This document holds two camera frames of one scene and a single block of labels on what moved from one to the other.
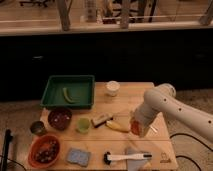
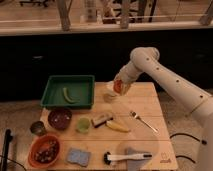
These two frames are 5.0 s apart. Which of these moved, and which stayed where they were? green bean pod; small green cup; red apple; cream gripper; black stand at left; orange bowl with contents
Moved: cream gripper; red apple
Stayed: small green cup; black stand at left; orange bowl with contents; green bean pod
